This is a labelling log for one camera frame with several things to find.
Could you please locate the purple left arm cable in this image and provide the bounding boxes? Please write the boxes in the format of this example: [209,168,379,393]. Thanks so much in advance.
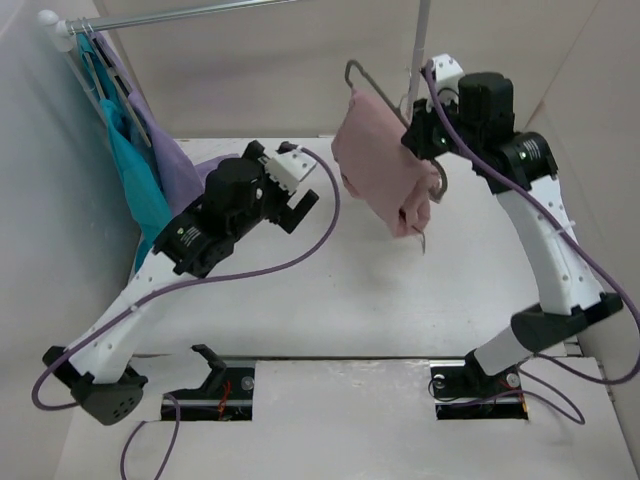
[31,144,342,480]

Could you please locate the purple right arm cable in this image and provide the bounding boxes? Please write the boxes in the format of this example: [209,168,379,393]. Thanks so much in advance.
[422,59,640,426]

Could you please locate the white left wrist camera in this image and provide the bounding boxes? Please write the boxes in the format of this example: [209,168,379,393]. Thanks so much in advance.
[264,149,317,194]

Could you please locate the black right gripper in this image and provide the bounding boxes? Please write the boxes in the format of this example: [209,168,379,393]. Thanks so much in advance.
[402,90,483,160]

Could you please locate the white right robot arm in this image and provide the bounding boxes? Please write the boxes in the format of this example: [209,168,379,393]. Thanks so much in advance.
[402,65,625,394]

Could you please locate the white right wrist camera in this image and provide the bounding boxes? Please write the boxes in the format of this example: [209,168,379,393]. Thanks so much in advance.
[425,54,464,92]

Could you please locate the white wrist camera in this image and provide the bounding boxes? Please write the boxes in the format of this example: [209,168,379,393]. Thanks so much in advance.
[264,149,317,194]
[425,54,464,92]

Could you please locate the purple hanging garment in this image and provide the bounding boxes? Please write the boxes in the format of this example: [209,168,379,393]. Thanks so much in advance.
[89,33,233,218]

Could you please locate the grey hanger with purple garment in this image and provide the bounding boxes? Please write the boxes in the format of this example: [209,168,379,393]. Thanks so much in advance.
[91,36,152,148]

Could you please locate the silver horizontal rack rail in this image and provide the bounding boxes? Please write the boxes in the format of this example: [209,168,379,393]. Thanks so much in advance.
[57,0,331,36]

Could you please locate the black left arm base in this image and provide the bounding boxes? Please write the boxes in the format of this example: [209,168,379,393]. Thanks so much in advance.
[169,344,256,422]

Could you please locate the white rack corner joint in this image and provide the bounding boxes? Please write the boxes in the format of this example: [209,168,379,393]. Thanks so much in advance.
[37,10,74,53]

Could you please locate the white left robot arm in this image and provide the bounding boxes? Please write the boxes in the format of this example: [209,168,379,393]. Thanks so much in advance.
[42,141,319,426]

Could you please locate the teal hanging garment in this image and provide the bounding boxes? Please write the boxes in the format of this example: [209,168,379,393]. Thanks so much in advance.
[74,34,174,271]

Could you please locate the grey clothes hanger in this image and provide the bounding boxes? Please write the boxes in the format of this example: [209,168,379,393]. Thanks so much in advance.
[343,59,449,257]

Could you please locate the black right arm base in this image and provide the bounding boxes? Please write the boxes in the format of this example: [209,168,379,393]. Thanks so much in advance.
[427,361,528,421]

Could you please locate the grey hanger with teal garment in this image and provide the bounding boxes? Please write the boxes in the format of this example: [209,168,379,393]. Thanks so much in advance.
[76,34,118,103]

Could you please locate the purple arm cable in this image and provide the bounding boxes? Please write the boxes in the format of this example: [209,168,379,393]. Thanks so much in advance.
[422,59,640,426]
[31,144,342,480]

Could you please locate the grey vertical rack pole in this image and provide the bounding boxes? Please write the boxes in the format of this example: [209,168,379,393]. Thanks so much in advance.
[405,0,431,118]

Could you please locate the pink trousers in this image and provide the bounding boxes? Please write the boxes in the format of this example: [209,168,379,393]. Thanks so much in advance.
[330,88,441,239]

